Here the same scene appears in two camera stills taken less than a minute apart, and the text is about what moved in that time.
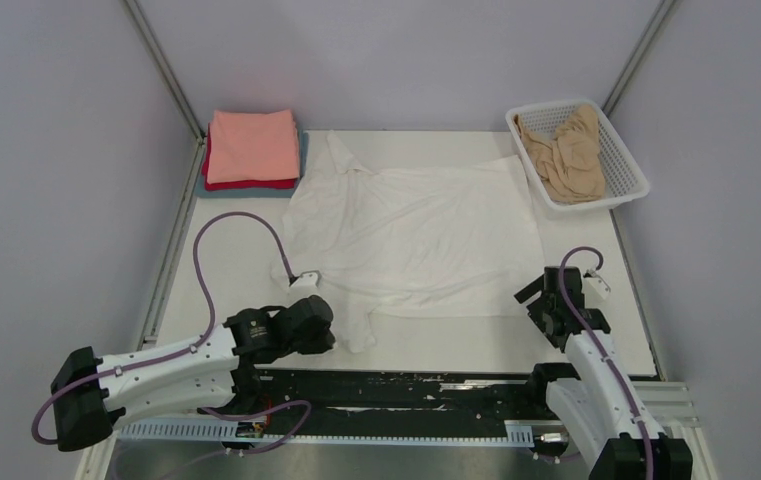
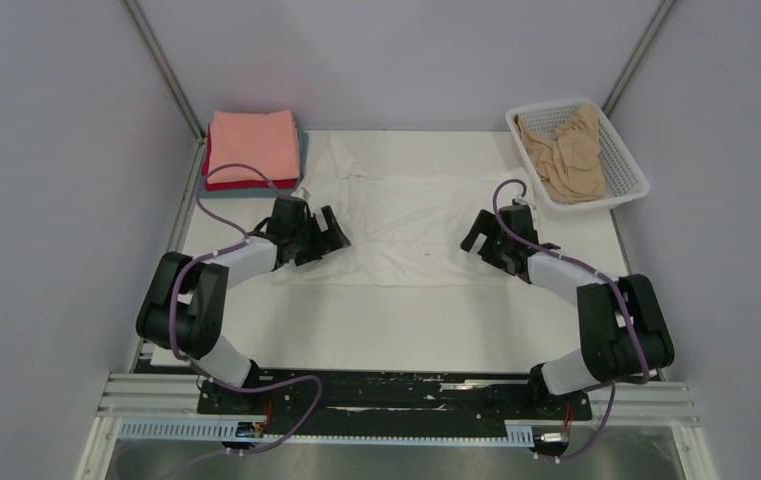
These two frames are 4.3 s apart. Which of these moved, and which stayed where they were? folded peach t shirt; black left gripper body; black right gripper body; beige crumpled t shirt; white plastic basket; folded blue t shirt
Moved: black left gripper body; black right gripper body
Stayed: folded peach t shirt; white plastic basket; beige crumpled t shirt; folded blue t shirt
